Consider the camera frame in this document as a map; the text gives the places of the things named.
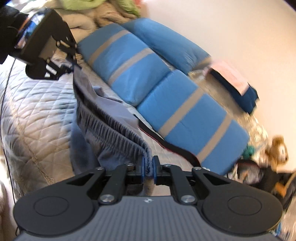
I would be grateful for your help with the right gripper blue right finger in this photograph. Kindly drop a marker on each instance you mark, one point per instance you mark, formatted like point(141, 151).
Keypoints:
point(155, 161)

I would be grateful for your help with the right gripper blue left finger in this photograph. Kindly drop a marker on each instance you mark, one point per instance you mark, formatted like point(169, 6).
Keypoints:
point(142, 168)

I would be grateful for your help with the blue-grey fleece sweatpants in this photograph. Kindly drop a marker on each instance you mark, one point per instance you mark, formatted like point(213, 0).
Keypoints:
point(103, 132)

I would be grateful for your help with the beige folded comforter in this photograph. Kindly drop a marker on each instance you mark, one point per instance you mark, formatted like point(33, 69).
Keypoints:
point(84, 22)

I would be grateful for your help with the blue striped pillow right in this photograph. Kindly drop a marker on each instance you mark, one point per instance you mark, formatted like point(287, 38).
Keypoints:
point(187, 117)

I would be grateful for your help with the blue striped pillow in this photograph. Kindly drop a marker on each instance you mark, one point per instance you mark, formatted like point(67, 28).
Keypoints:
point(187, 117)
point(124, 62)

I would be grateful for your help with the quilted grey bedspread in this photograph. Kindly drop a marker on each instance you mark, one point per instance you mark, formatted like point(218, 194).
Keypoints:
point(36, 120)

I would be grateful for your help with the blue striped pillow left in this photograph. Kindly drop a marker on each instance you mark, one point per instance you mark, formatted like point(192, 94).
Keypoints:
point(124, 62)

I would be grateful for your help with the green blanket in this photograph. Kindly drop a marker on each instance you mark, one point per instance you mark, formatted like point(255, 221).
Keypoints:
point(129, 7)

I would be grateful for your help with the plain blue pillow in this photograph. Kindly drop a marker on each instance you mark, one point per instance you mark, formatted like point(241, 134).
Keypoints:
point(176, 49)

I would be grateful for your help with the navy and pink folded cloth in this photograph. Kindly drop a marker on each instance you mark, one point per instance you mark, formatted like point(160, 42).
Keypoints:
point(237, 85)

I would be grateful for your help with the black bag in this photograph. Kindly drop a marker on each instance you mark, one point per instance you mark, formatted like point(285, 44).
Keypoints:
point(281, 185)

